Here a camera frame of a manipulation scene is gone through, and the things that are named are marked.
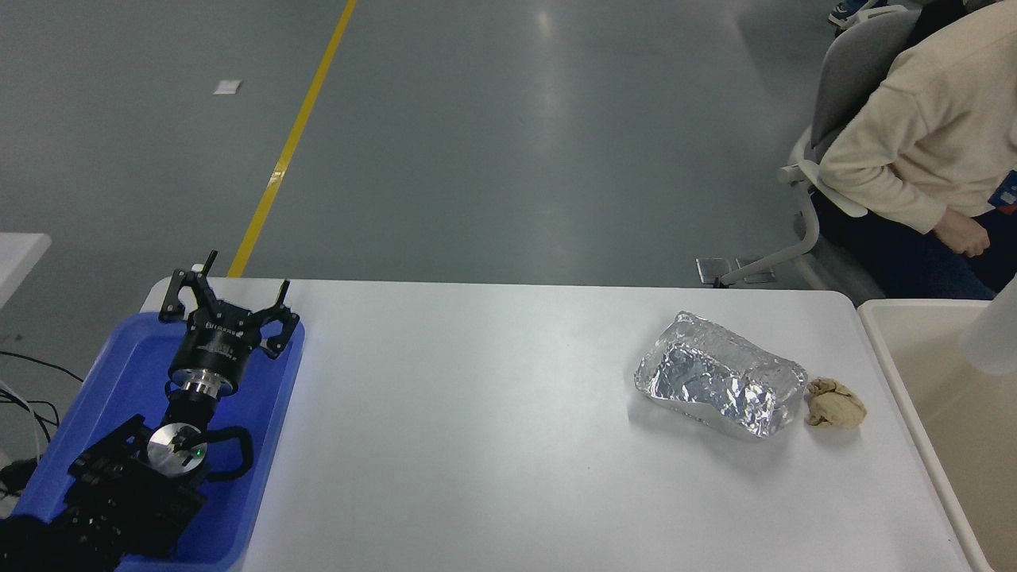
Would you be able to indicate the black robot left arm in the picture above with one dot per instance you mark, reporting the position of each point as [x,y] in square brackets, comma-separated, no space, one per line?
[119,492]

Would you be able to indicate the large pale bin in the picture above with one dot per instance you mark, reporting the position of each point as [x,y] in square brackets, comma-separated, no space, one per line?
[929,381]

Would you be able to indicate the blue plastic tray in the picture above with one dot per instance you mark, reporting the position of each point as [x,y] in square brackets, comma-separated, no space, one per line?
[119,373]

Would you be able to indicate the person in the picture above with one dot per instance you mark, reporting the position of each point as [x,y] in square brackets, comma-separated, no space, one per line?
[922,135]

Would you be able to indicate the person's hand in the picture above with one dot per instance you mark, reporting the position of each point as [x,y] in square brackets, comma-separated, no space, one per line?
[963,236]

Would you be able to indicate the crumpled tan paper ball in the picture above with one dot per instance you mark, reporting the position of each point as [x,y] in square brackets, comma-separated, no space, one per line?
[834,405]

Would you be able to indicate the white paper cup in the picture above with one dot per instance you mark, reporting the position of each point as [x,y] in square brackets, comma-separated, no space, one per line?
[993,334]

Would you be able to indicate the crumpled foil tray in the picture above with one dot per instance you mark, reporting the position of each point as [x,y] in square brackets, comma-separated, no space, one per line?
[715,381]

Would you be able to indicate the white paper scrap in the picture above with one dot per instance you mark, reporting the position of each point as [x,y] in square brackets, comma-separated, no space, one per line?
[227,87]

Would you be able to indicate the person's shoe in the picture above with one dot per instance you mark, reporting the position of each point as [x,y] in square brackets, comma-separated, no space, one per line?
[844,12]

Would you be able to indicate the grey office chair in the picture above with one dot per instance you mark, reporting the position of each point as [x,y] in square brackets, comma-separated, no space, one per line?
[854,71]

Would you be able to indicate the blue id badge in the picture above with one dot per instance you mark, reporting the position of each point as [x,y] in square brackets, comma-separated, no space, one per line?
[1007,192]

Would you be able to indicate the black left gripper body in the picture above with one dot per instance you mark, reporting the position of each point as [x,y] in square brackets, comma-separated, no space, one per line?
[213,345]

